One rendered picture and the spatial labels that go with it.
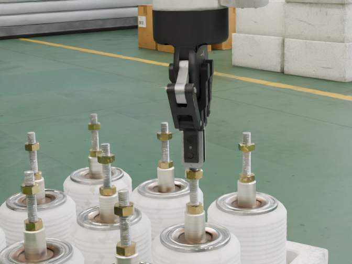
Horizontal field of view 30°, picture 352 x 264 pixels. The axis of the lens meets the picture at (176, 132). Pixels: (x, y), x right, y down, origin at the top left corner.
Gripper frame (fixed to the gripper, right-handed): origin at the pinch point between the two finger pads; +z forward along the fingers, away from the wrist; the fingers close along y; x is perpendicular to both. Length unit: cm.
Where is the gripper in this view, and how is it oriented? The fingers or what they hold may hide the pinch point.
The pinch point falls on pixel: (193, 146)
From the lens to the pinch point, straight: 67.2
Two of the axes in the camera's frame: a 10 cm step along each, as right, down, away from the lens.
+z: 0.3, 9.7, 2.4
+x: 9.8, 0.2, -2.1
